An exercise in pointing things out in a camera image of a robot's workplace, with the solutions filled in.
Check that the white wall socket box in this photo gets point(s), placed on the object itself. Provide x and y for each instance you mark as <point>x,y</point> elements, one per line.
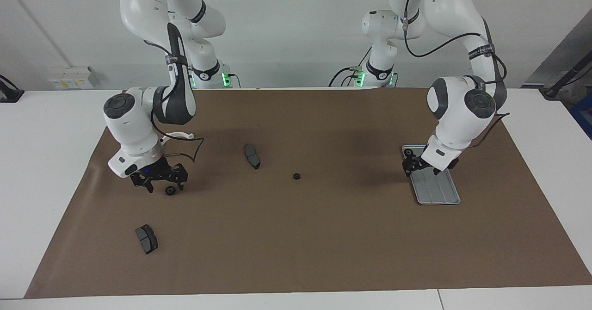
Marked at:
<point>71,78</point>

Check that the brown paper table mat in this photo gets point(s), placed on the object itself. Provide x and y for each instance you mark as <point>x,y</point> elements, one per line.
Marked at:
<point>323,236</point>

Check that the black clamp mount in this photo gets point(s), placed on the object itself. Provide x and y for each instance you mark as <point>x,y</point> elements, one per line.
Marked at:
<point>11,95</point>

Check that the grey brake pad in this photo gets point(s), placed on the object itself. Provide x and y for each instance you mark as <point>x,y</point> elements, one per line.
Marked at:
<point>252,155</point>
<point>147,240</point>

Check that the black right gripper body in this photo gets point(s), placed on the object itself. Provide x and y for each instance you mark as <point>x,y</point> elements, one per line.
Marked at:
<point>159,173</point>

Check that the black stand pole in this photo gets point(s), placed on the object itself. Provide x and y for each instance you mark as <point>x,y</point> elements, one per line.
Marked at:
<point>562,82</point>

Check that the silver metal ribbed tray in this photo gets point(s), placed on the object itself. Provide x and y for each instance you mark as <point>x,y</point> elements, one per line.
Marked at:
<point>434,189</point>

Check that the grey metal panel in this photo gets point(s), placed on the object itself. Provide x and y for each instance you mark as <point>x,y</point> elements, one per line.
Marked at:
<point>569,46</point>

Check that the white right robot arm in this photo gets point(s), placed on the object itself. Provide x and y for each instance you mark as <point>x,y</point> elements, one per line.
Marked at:
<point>134,129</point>

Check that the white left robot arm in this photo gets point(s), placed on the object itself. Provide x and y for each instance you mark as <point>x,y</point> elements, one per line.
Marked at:
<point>462,120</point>

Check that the white curved plastic bracket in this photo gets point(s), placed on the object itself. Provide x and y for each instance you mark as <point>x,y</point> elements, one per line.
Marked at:
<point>182,135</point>

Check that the blue crate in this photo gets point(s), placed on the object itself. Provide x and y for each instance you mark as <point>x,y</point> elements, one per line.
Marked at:
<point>583,115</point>

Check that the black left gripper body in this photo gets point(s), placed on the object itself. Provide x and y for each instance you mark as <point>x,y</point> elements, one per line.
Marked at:
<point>415,158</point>

